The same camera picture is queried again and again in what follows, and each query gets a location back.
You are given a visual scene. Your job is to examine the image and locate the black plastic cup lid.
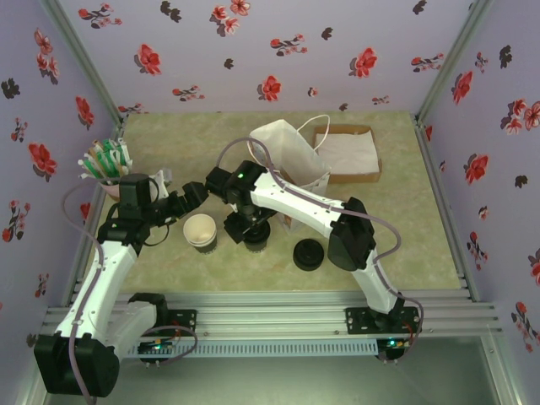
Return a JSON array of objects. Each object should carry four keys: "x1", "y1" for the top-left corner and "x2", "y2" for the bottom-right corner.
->
[{"x1": 244, "y1": 221, "x2": 272, "y2": 248}]

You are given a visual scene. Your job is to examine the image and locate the single dark paper cup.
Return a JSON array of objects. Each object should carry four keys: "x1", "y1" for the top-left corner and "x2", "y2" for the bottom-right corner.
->
[{"x1": 243, "y1": 221, "x2": 272, "y2": 254}]

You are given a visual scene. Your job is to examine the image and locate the paper cup stack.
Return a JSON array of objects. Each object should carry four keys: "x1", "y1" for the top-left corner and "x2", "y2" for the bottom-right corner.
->
[{"x1": 182, "y1": 213, "x2": 219, "y2": 257}]

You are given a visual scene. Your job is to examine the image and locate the white paper bag with handles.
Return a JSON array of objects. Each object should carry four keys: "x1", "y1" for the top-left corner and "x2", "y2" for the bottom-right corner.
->
[{"x1": 247, "y1": 113, "x2": 333, "y2": 235}]

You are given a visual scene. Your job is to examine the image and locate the black cup lid stack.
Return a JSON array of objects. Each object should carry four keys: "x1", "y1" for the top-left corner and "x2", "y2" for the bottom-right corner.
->
[{"x1": 293, "y1": 238, "x2": 327, "y2": 273}]

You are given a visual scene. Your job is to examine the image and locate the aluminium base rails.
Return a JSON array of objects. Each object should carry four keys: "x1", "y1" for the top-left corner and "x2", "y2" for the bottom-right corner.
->
[{"x1": 40, "y1": 290, "x2": 505, "y2": 338}]

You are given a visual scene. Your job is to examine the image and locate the white napkin stack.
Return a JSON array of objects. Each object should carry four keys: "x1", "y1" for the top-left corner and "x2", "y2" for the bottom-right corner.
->
[{"x1": 316, "y1": 129, "x2": 381, "y2": 175}]

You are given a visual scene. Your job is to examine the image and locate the brown cardboard napkin tray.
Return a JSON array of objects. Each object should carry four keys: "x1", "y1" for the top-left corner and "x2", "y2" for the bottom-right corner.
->
[{"x1": 312, "y1": 124, "x2": 384, "y2": 185}]

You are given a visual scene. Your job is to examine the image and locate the left controller board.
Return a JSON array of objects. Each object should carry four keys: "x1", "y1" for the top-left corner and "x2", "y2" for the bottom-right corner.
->
[{"x1": 138, "y1": 338, "x2": 178, "y2": 364}]

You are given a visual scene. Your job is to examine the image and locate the controller board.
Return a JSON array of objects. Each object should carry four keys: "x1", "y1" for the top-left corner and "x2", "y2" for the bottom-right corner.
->
[
  {"x1": 376, "y1": 336, "x2": 413, "y2": 362},
  {"x1": 138, "y1": 338, "x2": 178, "y2": 364}
]

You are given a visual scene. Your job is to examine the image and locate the right controller board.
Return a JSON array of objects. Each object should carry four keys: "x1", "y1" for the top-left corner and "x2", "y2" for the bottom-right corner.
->
[{"x1": 376, "y1": 336, "x2": 413, "y2": 362}]

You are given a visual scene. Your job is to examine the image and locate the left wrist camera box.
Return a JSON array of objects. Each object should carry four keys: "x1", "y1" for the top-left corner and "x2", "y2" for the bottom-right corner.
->
[{"x1": 149, "y1": 168, "x2": 175, "y2": 197}]

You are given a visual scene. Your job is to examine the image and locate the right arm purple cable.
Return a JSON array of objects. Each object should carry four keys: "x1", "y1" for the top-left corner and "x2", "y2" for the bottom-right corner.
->
[{"x1": 215, "y1": 138, "x2": 424, "y2": 364}]

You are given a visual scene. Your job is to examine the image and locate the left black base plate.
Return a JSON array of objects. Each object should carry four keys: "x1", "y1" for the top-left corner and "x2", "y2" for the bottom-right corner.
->
[{"x1": 121, "y1": 309, "x2": 198, "y2": 338}]

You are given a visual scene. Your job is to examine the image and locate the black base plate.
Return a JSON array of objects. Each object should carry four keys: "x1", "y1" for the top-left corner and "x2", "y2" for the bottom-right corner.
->
[
  {"x1": 121, "y1": 309, "x2": 198, "y2": 338},
  {"x1": 344, "y1": 306, "x2": 423, "y2": 337}
]

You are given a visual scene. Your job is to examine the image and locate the white slotted cable duct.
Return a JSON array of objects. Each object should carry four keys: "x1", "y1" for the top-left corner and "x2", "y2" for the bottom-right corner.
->
[{"x1": 120, "y1": 340, "x2": 379, "y2": 358}]

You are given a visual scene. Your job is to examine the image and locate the left aluminium corner post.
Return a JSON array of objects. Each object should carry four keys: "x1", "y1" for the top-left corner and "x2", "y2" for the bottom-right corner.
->
[{"x1": 40, "y1": 0, "x2": 127, "y2": 127}]

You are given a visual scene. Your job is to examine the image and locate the aluminium corner post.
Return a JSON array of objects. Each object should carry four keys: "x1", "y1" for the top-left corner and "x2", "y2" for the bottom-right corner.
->
[
  {"x1": 40, "y1": 0, "x2": 127, "y2": 127},
  {"x1": 415, "y1": 0, "x2": 494, "y2": 123}
]

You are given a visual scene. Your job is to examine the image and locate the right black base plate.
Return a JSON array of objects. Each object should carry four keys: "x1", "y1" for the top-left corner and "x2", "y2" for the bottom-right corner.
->
[{"x1": 344, "y1": 306, "x2": 423, "y2": 337}]

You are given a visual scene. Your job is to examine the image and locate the right aluminium side rail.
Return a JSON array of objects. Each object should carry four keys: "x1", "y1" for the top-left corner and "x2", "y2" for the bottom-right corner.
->
[{"x1": 414, "y1": 113, "x2": 482, "y2": 305}]

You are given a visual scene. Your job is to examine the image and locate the right aluminium corner post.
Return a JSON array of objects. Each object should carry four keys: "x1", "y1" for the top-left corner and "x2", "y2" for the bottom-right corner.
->
[{"x1": 415, "y1": 0, "x2": 494, "y2": 123}]

